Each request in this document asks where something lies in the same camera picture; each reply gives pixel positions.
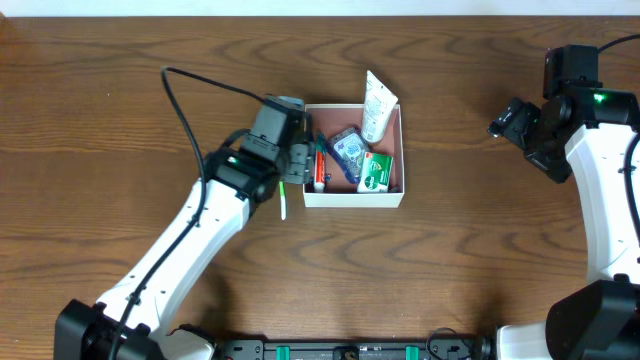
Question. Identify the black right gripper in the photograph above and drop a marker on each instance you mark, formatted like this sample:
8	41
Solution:
507	122

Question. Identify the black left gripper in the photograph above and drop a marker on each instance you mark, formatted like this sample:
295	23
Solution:
301	163

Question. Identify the green red toothpaste tube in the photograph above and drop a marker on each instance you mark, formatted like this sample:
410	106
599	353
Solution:
320	163

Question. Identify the green white toothbrush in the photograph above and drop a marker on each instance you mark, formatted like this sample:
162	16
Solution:
283	201

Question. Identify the green soap bar box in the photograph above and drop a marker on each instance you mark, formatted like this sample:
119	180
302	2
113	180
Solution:
375	173

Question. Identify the white lotion tube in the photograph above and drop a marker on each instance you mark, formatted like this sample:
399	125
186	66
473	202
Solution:
379	102

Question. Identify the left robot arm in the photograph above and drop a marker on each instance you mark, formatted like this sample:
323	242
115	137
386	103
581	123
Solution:
132	320

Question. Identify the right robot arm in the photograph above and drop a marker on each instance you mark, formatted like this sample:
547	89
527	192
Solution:
590	133

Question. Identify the white open cardboard box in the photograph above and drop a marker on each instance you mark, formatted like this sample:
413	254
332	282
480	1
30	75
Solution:
332	119

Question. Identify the black mounting rail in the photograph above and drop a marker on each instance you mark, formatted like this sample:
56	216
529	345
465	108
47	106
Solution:
446	347

